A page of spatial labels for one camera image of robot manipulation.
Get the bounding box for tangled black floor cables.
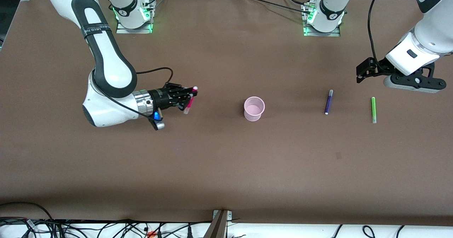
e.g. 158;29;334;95
0;217;213;238

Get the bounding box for purple pen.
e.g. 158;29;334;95
325;89;334;115

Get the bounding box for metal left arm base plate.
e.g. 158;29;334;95
303;1;341;37

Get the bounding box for pink pen holder cup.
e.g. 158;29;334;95
243;96;265;122

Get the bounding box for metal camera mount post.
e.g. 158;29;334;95
203;210;233;238

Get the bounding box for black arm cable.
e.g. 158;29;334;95
90;67;174;120
368;0;386;70

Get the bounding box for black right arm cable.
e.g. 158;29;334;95
90;67;174;120

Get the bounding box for black looped floor cable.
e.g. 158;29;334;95
0;202;54;225

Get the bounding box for long black table cable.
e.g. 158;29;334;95
242;0;312;14

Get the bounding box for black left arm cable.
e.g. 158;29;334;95
368;0;386;70

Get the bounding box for pink pen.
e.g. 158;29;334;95
183;86;198;115

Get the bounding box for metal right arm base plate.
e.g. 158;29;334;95
116;0;155;34

